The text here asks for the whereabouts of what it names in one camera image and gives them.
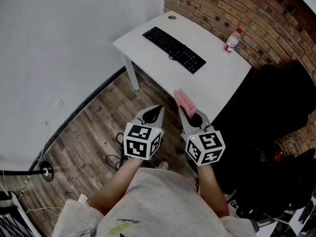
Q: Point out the person's left forearm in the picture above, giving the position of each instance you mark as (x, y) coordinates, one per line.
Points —
(116, 184)

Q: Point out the person's beige shoe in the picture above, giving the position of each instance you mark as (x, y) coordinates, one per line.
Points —
(163, 165)

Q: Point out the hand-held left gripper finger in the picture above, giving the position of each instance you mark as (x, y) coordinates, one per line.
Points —
(139, 115)
(161, 120)

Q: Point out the black baseboard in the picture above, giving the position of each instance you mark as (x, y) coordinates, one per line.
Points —
(74, 112)

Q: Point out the white metal rack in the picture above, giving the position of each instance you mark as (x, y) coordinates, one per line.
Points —
(296, 221)

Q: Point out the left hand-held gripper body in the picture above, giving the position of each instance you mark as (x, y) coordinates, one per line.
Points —
(137, 142)

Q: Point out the black metal rack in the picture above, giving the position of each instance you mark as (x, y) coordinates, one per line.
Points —
(10, 218)

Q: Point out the white power adapter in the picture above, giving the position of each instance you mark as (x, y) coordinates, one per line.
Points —
(83, 198)

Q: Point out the clear bottle with red cap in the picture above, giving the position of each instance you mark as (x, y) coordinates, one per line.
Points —
(232, 43)

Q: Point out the person's grey speckled shirt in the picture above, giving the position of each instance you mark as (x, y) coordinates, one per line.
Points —
(160, 206)

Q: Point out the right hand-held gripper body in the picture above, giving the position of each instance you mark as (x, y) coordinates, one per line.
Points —
(205, 147)

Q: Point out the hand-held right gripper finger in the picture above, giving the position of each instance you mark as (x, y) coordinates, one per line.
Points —
(185, 125)
(205, 122)

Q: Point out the black office chair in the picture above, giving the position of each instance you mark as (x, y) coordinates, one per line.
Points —
(271, 186)
(276, 95)

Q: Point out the white wall socket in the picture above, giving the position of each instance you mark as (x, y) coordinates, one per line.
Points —
(44, 122)
(59, 103)

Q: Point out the black post with round base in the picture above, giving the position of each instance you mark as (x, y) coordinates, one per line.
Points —
(47, 171)

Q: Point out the red box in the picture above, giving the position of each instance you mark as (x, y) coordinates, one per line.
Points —
(277, 155)

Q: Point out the person's right forearm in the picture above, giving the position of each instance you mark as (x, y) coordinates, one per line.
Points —
(209, 189)

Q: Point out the black keyboard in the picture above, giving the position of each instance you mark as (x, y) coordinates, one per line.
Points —
(160, 38)

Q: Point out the pink cloth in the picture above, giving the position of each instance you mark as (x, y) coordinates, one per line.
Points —
(184, 101)

